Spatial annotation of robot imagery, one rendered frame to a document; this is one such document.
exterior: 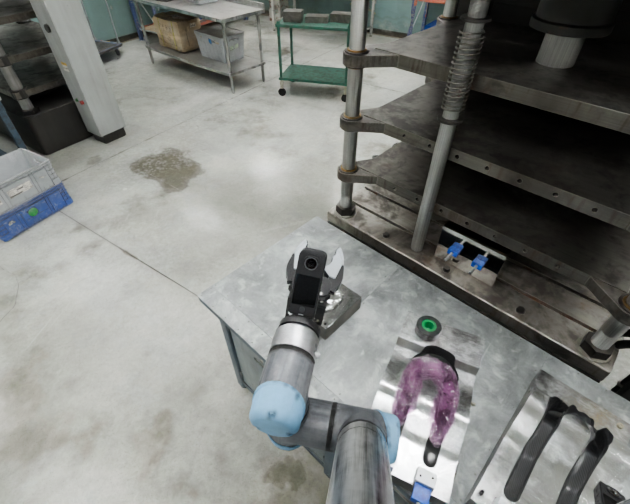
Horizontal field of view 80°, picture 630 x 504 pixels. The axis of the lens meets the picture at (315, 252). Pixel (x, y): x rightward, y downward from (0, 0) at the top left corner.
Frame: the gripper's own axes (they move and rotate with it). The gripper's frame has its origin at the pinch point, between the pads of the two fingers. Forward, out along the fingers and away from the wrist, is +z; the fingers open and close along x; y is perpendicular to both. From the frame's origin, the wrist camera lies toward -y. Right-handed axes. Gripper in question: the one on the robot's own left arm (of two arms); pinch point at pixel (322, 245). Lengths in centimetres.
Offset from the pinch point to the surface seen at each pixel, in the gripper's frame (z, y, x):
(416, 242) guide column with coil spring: 76, 57, 37
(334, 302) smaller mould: 34, 60, 7
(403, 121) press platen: 97, 14, 18
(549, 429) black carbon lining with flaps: -2, 45, 71
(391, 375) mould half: 6, 53, 29
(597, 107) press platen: 62, -17, 64
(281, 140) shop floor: 309, 157, -81
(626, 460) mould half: -8, 41, 87
